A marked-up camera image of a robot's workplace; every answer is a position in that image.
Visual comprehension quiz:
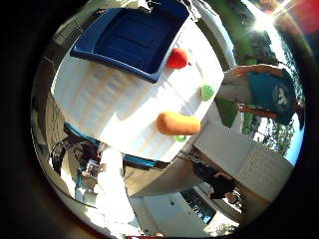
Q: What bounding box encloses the blue plastic container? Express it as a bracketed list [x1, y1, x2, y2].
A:
[69, 0, 191, 84]

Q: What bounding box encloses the white block wall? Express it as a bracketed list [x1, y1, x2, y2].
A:
[193, 122, 295, 202]

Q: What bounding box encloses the white black cable bundle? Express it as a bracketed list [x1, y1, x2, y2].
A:
[183, 0, 203, 22]

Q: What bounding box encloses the dark glass window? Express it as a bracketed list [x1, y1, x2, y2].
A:
[180, 188, 217, 224]

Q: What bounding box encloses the person in blue shirt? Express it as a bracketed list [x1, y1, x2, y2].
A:
[228, 64, 305, 127]

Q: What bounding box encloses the white tablecloth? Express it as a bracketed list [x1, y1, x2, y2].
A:
[51, 16, 225, 163]

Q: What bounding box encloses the person in black clothes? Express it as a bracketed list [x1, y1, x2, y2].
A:
[193, 162, 240, 205]

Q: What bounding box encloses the red plush apple toy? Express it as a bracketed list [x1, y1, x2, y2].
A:
[165, 47, 192, 70]

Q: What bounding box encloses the small green plush toy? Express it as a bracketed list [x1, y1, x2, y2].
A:
[199, 84, 216, 103]

